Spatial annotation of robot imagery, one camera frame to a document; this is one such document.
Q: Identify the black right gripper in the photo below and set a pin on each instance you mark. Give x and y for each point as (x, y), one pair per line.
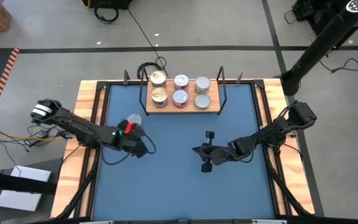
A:
(221, 154)

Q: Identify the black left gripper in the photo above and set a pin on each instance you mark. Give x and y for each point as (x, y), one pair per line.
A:
(132, 138)

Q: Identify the green label tuna can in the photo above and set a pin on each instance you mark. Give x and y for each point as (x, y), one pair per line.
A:
(202, 101)
(135, 117)

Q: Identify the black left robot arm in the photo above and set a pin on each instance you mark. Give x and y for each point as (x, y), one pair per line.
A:
(82, 127)

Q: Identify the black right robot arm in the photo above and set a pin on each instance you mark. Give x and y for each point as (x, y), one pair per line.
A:
(275, 130)

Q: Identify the black metal beam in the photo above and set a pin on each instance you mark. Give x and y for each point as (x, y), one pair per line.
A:
(36, 186)

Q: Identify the white flat panel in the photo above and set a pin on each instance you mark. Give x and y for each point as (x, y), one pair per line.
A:
(23, 199)

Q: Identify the black equipment case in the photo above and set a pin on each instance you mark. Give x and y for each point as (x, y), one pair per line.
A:
(110, 3)

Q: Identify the black tower fan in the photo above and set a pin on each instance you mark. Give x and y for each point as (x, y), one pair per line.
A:
(322, 40)

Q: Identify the black metal rig frame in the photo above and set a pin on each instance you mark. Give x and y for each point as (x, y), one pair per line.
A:
(102, 85)

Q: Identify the white metal bracket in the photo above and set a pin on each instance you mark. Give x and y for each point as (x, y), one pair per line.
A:
(269, 221)
(96, 222)

